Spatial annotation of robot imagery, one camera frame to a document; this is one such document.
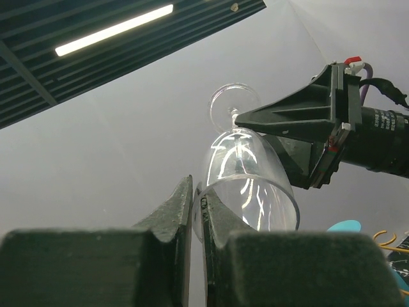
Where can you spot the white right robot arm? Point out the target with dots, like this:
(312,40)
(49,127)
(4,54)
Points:
(380,140)

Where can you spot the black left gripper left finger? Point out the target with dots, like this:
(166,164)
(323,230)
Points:
(147,264)

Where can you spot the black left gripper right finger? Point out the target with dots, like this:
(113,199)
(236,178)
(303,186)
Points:
(244,267)

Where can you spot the blue plastic wine glass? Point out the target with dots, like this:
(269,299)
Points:
(355,226)

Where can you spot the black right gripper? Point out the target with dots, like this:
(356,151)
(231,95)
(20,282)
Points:
(321,114)

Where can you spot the clear flute glass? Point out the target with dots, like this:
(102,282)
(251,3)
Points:
(244,169)

